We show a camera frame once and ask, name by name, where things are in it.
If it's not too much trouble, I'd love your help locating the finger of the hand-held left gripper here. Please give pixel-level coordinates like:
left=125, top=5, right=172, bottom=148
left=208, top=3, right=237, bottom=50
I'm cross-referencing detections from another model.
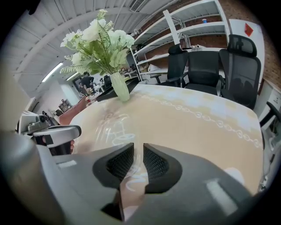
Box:
left=51, top=125, right=82, bottom=138

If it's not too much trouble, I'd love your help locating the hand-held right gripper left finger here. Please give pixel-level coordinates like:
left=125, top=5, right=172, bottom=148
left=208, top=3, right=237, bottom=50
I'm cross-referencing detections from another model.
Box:
left=36, top=142, right=134, bottom=225

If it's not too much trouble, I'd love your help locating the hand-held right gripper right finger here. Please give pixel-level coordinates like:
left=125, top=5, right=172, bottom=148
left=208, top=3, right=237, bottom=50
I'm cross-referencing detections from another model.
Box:
left=126, top=144, right=253, bottom=225

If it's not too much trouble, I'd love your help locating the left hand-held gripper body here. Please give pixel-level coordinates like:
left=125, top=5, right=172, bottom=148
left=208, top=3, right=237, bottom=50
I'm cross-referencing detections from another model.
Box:
left=18, top=112, right=71, bottom=156

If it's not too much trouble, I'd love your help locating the black flat tray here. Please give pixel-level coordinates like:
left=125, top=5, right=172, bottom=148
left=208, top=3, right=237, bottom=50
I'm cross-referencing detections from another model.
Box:
left=96, top=78, right=139, bottom=103

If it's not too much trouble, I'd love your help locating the checked floral tablecloth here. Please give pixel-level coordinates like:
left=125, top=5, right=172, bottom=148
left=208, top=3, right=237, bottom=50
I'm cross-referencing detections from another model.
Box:
left=70, top=84, right=264, bottom=221

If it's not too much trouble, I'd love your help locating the white flower bouquet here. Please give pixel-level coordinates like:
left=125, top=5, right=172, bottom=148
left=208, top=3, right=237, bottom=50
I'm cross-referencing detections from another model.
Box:
left=59, top=9, right=136, bottom=76

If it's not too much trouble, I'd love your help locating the black mesh office chair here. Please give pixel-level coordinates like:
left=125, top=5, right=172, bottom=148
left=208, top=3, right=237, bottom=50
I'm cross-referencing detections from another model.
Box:
left=150, top=44, right=189, bottom=86
left=183, top=51, right=222, bottom=95
left=219, top=34, right=281, bottom=128

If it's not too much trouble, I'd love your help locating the ceiling air vent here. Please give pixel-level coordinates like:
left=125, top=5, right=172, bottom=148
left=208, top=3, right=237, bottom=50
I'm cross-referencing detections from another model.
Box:
left=129, top=0, right=147, bottom=12

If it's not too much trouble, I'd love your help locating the white shelving unit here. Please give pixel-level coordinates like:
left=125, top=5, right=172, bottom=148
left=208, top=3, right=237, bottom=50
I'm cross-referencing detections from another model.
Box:
left=129, top=0, right=231, bottom=85

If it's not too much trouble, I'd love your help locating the white board with red sticker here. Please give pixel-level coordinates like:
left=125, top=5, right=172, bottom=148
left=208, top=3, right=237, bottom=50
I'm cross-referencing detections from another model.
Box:
left=228, top=18, right=267, bottom=66

